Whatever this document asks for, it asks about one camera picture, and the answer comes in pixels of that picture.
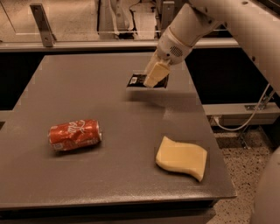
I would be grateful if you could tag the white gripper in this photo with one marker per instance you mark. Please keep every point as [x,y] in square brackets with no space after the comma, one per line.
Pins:
[171,49]

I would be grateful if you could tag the black rxbar chocolate wrapper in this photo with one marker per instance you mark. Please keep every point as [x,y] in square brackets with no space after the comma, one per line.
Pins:
[137,81]

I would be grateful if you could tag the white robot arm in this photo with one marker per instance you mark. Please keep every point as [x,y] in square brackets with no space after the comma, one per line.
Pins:
[257,32]

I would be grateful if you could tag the yellow wavy sponge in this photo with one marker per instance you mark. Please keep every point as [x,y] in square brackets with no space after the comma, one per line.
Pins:
[180,157]

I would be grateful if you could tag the crushed red soda can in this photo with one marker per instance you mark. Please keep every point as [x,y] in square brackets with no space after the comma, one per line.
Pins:
[74,135]

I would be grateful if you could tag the horizontal metal rail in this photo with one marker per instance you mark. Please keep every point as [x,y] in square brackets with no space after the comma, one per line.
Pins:
[116,45]

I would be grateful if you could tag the right metal railing bracket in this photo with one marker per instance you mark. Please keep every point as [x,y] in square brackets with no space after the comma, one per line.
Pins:
[167,13]

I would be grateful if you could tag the metal railing bracket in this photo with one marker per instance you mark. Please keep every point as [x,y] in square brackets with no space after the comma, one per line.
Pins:
[44,28]
[167,13]

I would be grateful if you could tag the left metal railing bracket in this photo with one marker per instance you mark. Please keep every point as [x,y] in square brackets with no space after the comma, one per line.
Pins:
[44,28]

